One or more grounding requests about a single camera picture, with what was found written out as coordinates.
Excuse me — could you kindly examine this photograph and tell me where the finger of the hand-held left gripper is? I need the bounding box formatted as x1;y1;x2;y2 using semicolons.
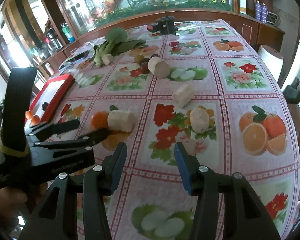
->
34;127;110;152
25;119;80;142

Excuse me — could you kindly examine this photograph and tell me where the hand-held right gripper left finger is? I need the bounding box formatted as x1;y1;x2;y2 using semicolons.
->
18;142;128;240

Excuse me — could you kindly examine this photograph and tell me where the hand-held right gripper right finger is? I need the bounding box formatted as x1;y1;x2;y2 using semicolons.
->
174;142;282;240

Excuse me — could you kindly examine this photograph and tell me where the pale peeled yam piece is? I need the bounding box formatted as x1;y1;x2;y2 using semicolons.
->
107;110;135;132
189;107;210;133
147;57;170;79
172;84;195;108

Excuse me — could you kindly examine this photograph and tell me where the red rimmed white tray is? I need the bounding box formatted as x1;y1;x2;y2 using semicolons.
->
25;73;75;125

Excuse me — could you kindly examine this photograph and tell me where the person's left hand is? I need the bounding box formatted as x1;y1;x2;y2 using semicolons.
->
0;182;48;230

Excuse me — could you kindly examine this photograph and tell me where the black phone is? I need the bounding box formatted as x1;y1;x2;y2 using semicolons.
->
67;51;90;63

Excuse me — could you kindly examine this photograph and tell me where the green bottle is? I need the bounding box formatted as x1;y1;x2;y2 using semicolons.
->
61;22;74;43

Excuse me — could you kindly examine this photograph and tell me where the green bok choy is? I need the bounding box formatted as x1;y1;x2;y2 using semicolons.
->
93;27;147;67

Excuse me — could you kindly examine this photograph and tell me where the wooden shelf unit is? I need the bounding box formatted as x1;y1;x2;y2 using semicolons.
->
0;0;73;88

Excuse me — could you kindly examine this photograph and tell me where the black round device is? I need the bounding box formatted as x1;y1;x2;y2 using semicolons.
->
155;11;178;34

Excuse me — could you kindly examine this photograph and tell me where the white paper towel roll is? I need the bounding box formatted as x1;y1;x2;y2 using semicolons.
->
257;44;284;80

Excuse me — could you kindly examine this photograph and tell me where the wooden cabinet with painted glass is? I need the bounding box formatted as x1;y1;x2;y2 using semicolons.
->
35;0;285;75

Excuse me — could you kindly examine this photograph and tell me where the metal wire basket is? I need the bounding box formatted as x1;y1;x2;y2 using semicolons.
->
267;11;280;25

